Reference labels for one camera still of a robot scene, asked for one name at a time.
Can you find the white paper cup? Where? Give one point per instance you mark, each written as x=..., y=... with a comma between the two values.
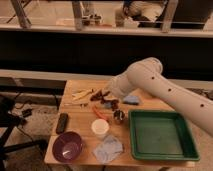
x=100, y=128

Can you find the dark purple grape bunch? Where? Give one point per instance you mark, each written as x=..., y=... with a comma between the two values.
x=105, y=99

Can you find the person in background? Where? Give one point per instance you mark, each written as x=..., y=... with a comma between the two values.
x=145, y=10

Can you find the orange carrot toy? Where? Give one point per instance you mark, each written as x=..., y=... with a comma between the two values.
x=99, y=114

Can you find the small metal can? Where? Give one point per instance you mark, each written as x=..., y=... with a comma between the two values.
x=118, y=116

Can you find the purple plastic bowl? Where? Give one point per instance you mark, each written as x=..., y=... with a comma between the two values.
x=67, y=147

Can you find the light blue cloth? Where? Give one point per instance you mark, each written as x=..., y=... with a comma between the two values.
x=108, y=149

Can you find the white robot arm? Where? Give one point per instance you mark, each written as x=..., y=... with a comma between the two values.
x=146, y=74

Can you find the black remote control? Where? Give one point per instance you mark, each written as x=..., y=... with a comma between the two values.
x=62, y=121

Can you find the blue sponge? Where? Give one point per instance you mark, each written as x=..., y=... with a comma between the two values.
x=131, y=99

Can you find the green plastic tray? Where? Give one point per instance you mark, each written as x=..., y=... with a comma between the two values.
x=161, y=136

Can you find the wooden table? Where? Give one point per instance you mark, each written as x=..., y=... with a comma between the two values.
x=81, y=118

